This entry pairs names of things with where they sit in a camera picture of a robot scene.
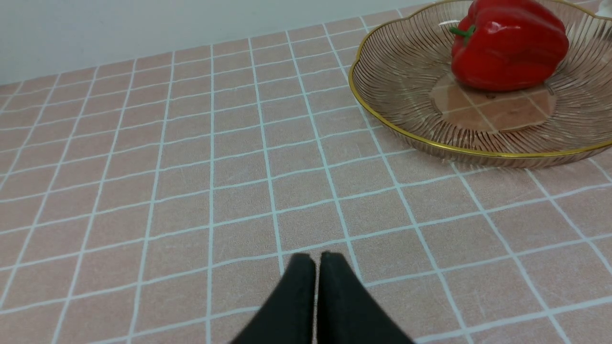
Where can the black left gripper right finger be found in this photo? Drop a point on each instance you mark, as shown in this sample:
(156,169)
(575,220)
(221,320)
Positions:
(346,312)

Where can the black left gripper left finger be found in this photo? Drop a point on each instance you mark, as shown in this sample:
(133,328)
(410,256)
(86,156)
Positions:
(287,315)

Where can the ribbed glass bowl gold rim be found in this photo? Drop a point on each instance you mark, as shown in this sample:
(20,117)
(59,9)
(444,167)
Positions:
(402,75)

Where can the red bell pepper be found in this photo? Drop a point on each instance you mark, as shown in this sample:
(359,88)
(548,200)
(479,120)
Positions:
(507,45)

